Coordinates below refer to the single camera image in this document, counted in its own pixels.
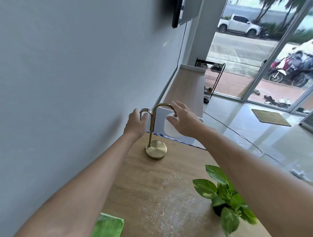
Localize black wall television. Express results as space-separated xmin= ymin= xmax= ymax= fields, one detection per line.
xmin=172 ymin=0 xmax=203 ymax=29

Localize gold double-hook lamp stand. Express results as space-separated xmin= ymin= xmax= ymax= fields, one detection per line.
xmin=139 ymin=103 xmax=177 ymax=160

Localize white globe lamp shade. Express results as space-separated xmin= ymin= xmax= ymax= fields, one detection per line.
xmin=164 ymin=115 xmax=182 ymax=138

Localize black metal shoe rack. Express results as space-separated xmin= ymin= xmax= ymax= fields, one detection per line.
xmin=195 ymin=58 xmax=226 ymax=104

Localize person's right hand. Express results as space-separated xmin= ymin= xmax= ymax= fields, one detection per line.
xmin=166 ymin=101 xmax=209 ymax=139

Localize person's right forearm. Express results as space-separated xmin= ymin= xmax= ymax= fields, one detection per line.
xmin=195 ymin=125 xmax=313 ymax=237

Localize black television cable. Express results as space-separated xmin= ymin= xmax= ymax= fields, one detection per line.
xmin=176 ymin=21 xmax=188 ymax=72

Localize white power cable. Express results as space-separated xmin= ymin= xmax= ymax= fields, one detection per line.
xmin=203 ymin=111 xmax=297 ymax=172

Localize white pickup truck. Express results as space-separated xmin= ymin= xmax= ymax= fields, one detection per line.
xmin=217 ymin=14 xmax=261 ymax=39

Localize white floor appliance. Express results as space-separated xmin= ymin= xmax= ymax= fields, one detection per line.
xmin=298 ymin=114 xmax=313 ymax=134

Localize dark shoes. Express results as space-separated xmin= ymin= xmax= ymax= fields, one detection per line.
xmin=263 ymin=95 xmax=279 ymax=106

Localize grey window frame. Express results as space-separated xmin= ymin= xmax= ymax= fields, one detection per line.
xmin=241 ymin=0 xmax=313 ymax=115

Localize white power strip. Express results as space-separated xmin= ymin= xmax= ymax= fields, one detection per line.
xmin=292 ymin=169 xmax=306 ymax=180

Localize person's left hand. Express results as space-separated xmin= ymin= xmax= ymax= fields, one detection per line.
xmin=123 ymin=108 xmax=149 ymax=140

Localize green pothos plant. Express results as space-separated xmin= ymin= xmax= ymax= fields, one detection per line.
xmin=192 ymin=165 xmax=258 ymax=237

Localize woven door mat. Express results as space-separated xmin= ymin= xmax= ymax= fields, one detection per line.
xmin=251 ymin=109 xmax=292 ymax=127

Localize green cloth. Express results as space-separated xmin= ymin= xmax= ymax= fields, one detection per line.
xmin=91 ymin=212 xmax=125 ymax=237

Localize person's left forearm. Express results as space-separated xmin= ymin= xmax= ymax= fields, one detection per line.
xmin=13 ymin=133 xmax=145 ymax=237

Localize black plant pot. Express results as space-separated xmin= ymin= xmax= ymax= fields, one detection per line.
xmin=212 ymin=204 xmax=227 ymax=218

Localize long wooden bench cabinet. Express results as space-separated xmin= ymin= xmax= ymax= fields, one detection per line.
xmin=153 ymin=64 xmax=206 ymax=144

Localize dark scooter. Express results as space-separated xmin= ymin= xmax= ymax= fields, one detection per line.
xmin=291 ymin=51 xmax=313 ymax=88

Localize red and white scooter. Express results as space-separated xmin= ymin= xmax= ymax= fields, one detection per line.
xmin=267 ymin=52 xmax=297 ymax=84

